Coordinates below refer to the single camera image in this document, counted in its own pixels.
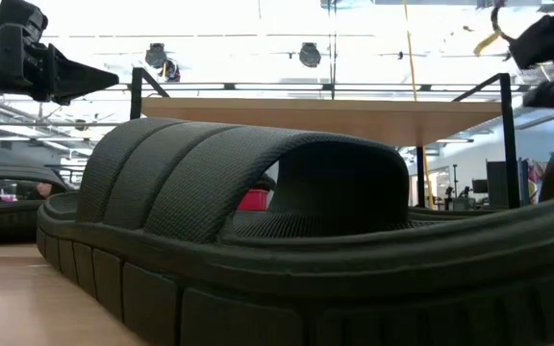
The pink cup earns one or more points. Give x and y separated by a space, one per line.
8 198

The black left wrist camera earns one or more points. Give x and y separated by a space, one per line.
19 19

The black round ceiling lamp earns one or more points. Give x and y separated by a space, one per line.
309 54
156 55

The wooden shelf with black frame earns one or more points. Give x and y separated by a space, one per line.
306 120

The small black monitor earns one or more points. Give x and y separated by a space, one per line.
479 186

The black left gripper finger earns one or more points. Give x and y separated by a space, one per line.
80 79

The yellow tape tag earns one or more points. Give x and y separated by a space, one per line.
486 44

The black cabinet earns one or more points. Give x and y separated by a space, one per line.
493 185

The red plastic bin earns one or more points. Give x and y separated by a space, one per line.
253 201

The colourful patterned hanging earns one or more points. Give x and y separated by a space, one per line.
534 180

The person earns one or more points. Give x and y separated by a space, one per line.
43 189

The thin black ceiling pole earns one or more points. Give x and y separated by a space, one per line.
333 48

